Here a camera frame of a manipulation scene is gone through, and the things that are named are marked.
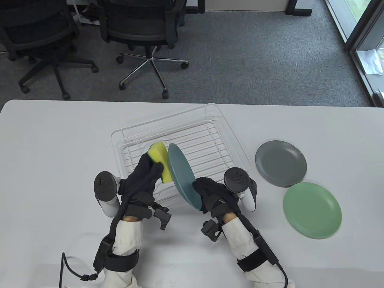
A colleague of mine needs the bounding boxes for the white paper sheet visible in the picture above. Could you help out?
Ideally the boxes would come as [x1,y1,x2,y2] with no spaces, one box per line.
[357,49,383,75]

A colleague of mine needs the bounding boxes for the yellow green sponge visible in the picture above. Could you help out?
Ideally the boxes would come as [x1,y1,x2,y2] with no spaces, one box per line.
[147,142,174,184]

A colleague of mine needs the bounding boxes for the grey white hand controller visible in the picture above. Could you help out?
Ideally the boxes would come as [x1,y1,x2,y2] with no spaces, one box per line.
[224,168,257,212]
[94,171,121,218]

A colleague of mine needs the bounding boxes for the person's left hand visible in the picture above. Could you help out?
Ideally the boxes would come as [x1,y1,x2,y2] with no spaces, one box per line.
[118,154,165,218]

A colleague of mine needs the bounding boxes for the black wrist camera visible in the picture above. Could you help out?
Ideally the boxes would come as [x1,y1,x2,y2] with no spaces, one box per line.
[151,207,172,231]
[200,220,223,242]

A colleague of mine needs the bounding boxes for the black forearm battery box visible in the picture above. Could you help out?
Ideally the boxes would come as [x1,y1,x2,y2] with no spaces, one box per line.
[255,235,278,266]
[93,240,114,272]

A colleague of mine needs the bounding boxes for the black forearm strap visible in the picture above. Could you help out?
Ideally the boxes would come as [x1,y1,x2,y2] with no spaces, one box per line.
[237,247,267,273]
[103,249,140,272]

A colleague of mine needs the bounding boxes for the teal plate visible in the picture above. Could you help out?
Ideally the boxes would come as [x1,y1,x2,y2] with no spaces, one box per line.
[167,143,202,210]

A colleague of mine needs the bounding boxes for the white wire dish rack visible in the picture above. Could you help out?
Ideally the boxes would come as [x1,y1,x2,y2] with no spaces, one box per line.
[110,103,251,210]

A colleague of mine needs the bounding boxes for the person's right hand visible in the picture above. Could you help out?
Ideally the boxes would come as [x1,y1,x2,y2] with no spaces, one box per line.
[193,177,243,223]

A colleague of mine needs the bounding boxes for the black office chair chrome base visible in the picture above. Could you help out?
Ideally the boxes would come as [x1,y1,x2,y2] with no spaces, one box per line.
[97,0,189,99]

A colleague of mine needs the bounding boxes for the black braided cable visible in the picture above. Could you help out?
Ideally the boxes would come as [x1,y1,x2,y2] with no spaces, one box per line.
[60,253,104,288]
[277,262,295,288]

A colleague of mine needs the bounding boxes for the black window frame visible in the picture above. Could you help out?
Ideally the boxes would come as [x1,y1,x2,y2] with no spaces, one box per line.
[323,0,384,107]

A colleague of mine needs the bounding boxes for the light green plate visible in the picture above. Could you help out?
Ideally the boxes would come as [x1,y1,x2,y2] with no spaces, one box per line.
[283,182,342,239]

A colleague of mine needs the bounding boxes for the person's right forearm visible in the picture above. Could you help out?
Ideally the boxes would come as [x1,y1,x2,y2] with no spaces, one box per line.
[222,214,288,288]

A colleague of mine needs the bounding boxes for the grey plate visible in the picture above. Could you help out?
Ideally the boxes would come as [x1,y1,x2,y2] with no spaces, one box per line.
[255,140,307,187]

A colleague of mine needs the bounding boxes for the black desk foot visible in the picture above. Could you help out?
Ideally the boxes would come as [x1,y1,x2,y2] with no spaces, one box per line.
[285,0,312,16]
[185,0,206,14]

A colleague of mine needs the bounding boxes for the black office chair left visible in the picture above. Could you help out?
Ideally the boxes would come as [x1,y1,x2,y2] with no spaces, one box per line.
[0,0,99,101]

